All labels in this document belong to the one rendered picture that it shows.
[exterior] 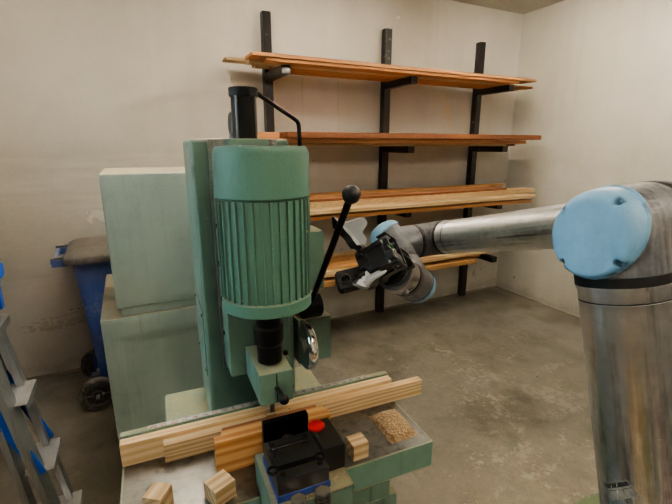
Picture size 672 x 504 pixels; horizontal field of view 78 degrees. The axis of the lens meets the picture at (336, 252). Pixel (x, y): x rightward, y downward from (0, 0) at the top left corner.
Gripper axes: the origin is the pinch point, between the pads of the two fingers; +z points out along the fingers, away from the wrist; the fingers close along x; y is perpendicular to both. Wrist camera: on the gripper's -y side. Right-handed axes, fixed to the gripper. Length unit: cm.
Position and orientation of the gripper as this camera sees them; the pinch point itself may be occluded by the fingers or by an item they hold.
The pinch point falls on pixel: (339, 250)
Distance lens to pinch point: 78.5
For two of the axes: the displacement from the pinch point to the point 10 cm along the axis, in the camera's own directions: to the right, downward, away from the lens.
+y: 8.0, -4.8, -3.6
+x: 2.8, 8.3, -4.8
